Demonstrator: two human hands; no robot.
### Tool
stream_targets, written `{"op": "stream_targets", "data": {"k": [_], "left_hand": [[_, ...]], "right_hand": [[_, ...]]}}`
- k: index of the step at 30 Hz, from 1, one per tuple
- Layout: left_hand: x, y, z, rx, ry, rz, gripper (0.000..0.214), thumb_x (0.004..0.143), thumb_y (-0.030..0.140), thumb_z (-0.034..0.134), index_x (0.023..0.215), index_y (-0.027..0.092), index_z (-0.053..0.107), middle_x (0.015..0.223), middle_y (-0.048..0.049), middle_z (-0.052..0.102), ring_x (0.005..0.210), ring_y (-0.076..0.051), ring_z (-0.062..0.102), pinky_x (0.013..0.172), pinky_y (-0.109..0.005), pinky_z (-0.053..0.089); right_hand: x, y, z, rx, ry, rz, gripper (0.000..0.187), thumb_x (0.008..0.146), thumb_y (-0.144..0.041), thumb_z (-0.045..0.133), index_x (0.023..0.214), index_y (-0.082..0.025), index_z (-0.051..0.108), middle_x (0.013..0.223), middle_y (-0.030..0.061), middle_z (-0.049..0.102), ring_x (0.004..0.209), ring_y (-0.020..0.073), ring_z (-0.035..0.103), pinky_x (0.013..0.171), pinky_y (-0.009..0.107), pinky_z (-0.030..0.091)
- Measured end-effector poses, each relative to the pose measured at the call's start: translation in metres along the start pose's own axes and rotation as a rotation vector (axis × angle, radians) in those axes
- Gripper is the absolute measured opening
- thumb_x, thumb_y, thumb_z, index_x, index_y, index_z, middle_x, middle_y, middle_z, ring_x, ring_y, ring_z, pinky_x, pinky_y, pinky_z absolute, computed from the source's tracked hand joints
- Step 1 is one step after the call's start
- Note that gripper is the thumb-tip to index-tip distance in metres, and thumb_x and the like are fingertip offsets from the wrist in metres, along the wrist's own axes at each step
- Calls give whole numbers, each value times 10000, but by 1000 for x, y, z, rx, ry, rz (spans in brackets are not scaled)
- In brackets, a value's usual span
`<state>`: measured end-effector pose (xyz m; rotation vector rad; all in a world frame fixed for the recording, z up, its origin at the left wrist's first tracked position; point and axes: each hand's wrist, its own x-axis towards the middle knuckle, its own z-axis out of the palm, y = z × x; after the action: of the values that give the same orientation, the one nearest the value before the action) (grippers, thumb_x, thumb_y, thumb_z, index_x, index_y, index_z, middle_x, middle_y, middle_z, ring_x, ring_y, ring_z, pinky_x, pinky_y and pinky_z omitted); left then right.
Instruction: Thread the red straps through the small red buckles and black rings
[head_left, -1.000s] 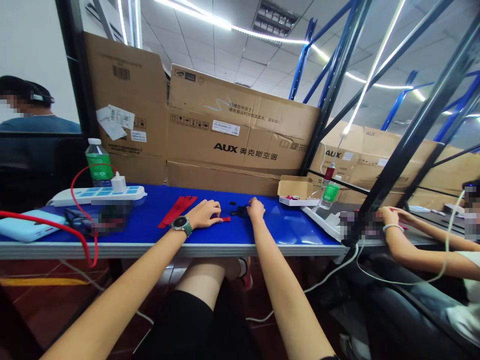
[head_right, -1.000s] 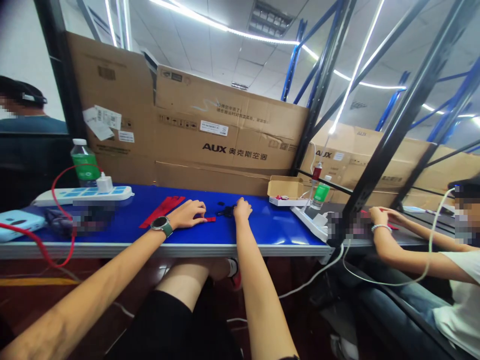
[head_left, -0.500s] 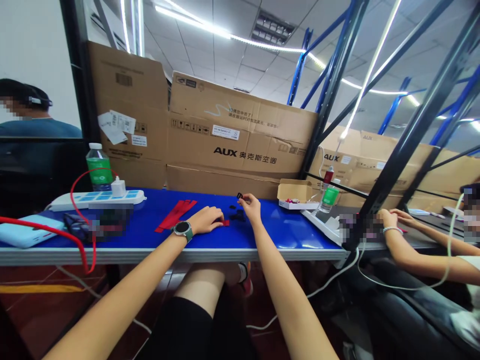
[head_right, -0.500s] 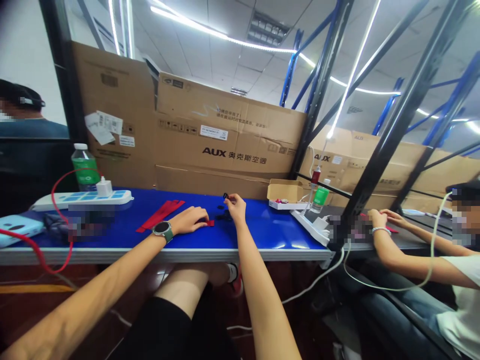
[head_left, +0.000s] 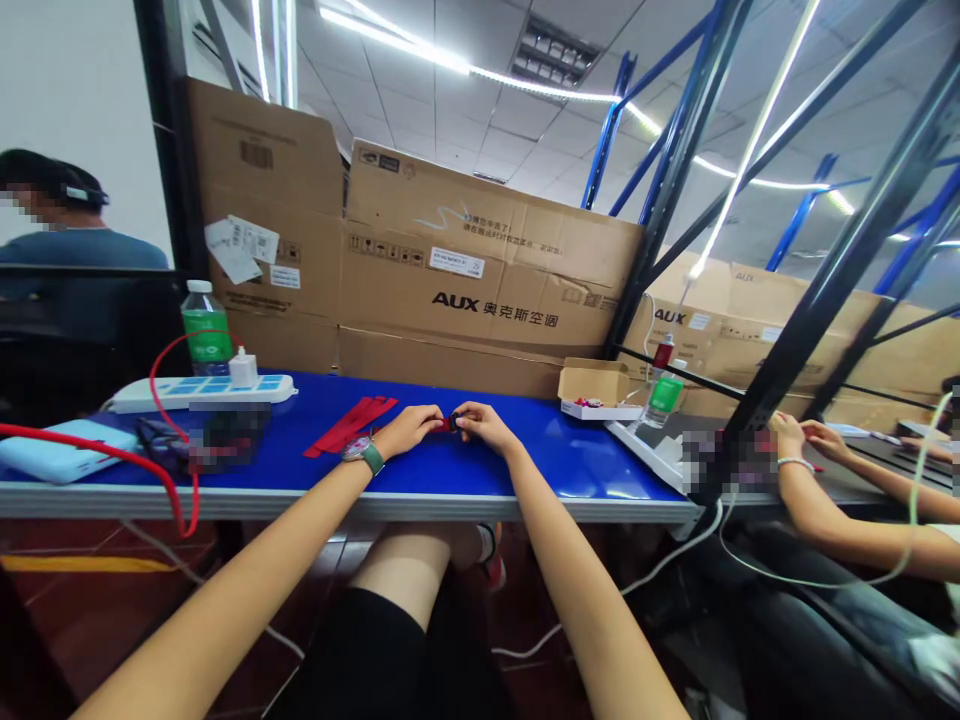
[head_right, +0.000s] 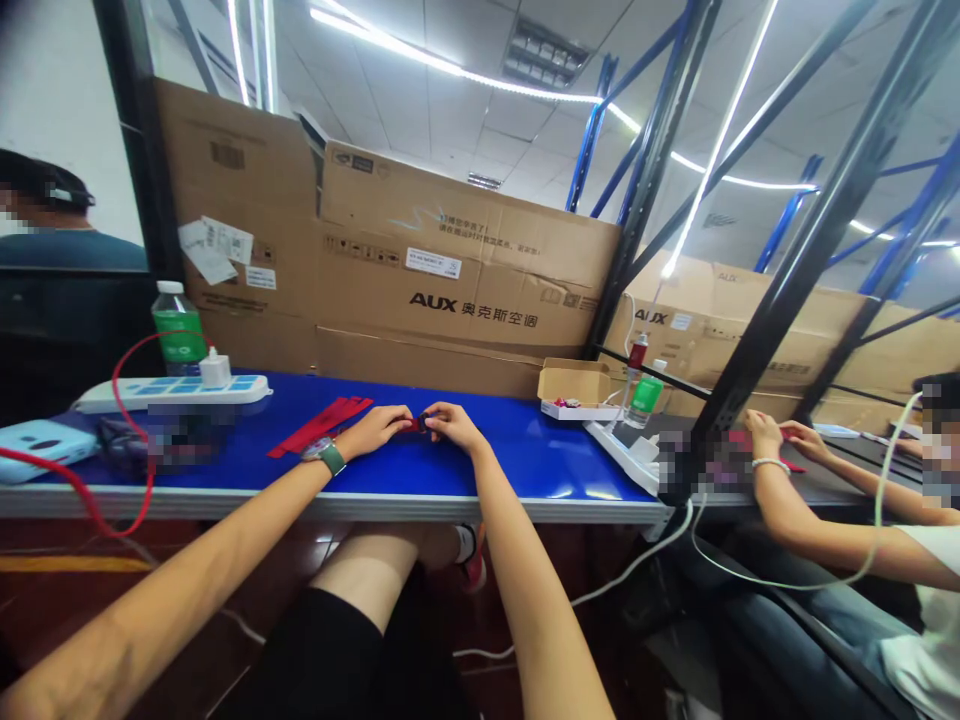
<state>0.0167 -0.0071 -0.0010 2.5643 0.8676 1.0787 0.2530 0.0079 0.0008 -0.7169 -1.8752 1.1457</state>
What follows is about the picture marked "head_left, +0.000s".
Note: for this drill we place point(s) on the plain white power strip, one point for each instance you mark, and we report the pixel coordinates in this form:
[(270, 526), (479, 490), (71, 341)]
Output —
[(645, 450)]

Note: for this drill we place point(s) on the flat brown cardboard box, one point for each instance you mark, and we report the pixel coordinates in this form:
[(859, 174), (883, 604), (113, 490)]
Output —
[(450, 364)]

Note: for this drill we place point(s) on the person's left hand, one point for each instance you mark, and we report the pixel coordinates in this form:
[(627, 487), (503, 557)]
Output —
[(401, 431)]

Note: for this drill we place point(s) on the dark fabric pouch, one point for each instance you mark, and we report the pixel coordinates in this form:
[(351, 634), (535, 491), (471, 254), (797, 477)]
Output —
[(161, 446)]

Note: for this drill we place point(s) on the black chair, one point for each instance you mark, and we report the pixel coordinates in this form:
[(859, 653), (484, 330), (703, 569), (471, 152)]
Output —
[(82, 337)]

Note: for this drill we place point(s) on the white and blue power strip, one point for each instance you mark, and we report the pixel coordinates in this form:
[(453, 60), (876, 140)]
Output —
[(202, 390)]

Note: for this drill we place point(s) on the red slim bottle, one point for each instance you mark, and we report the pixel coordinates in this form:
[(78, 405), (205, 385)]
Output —
[(663, 352)]

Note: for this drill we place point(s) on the ceiling air vent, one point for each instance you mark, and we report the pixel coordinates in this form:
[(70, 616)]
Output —
[(553, 51)]

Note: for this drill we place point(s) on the green bottle with white cap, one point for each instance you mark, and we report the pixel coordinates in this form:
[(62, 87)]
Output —
[(664, 397)]

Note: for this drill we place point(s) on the ceiling light strip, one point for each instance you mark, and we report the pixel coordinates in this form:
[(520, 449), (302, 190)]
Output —
[(480, 71)]

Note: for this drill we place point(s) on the green label water bottle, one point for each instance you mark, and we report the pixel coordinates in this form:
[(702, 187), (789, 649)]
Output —
[(204, 330)]

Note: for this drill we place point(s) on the cardboard box behind rack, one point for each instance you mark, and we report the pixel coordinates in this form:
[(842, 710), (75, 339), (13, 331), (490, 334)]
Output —
[(757, 330)]

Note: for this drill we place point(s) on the light blue power bank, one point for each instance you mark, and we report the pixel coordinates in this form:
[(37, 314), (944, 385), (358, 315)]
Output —
[(67, 454)]

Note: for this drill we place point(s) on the blue metal rack frame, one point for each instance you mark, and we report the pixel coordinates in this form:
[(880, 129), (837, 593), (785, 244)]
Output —
[(622, 112)]

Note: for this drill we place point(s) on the bundle of red strips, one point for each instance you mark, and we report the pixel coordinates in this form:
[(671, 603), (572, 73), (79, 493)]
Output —
[(352, 427)]

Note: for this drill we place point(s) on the black metal rack frame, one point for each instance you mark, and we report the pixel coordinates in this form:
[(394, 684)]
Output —
[(847, 247)]

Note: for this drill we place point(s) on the white charger plug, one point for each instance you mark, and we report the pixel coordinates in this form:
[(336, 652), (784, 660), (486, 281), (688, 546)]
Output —
[(243, 367)]

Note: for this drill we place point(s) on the wide printed cardboard box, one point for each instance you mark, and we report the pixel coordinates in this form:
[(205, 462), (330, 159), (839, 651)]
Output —
[(495, 270)]

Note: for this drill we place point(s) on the small open white box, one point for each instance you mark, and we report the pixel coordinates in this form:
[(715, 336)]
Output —
[(592, 386)]

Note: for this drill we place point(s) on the person's right hand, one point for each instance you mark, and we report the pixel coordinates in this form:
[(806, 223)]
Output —
[(491, 429)]

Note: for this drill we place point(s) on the tall brown cardboard box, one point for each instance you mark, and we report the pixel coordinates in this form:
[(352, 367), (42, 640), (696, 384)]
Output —
[(262, 225)]

